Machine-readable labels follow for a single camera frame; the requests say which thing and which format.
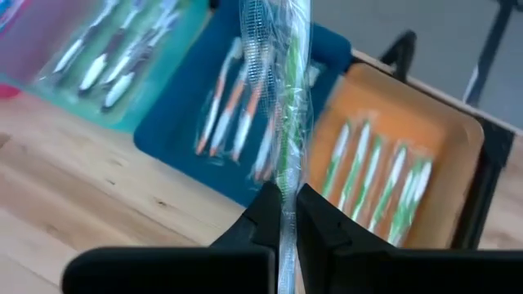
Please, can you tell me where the dark blue plastic bin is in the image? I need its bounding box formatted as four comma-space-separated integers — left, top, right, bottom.
133, 0, 353, 207

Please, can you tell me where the orange plastic bin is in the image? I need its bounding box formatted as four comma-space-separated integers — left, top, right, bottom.
306, 63, 485, 250

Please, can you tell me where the light teal plastic bin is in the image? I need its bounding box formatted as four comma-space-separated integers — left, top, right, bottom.
24, 0, 212, 134

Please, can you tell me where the green toothbrush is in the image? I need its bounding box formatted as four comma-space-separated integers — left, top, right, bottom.
386, 158, 424, 246
398, 158, 434, 246
367, 145, 409, 234
322, 120, 352, 199
351, 136, 385, 221
239, 0, 315, 294

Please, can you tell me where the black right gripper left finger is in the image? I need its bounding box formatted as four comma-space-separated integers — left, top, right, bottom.
210, 181, 283, 262

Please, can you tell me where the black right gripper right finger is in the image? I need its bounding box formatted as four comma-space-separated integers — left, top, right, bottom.
296, 182, 396, 294

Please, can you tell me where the purple toothbrush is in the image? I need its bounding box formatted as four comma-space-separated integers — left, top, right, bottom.
78, 0, 146, 91

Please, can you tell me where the white toothbrush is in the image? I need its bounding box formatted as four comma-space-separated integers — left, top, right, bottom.
101, 0, 179, 85
101, 11, 181, 110
52, 0, 120, 75

